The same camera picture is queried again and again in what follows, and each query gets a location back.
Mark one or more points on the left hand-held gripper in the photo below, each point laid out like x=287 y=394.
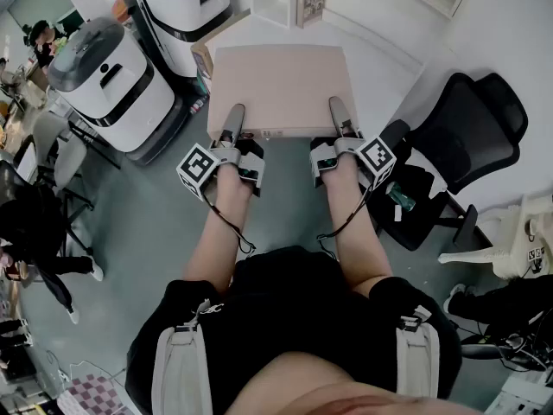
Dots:
x=201 y=167

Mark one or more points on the person's face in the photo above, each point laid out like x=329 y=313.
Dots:
x=345 y=387

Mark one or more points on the person's left forearm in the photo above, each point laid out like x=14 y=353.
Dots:
x=222 y=231

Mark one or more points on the white plastic chair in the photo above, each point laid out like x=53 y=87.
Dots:
x=60 y=154

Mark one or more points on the person's right forearm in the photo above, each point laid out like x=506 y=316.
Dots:
x=352 y=231

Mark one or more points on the white paper tag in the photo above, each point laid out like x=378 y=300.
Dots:
x=398 y=213

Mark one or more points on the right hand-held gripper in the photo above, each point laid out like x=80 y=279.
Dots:
x=376 y=156

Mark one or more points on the pink object box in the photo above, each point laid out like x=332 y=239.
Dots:
x=281 y=89

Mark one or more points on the leaning picture book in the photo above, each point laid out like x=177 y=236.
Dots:
x=311 y=3

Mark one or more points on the white and black service robot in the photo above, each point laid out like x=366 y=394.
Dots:
x=186 y=20
x=116 y=89

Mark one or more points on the checkered mat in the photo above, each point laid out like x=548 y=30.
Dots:
x=95 y=393

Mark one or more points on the green bottle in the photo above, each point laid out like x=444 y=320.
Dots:
x=401 y=197

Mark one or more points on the brown cardboard box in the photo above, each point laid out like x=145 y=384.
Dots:
x=203 y=59

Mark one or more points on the black office chair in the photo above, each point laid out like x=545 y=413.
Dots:
x=471 y=136

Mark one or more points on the person's black shirt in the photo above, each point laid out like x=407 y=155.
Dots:
x=294 y=309

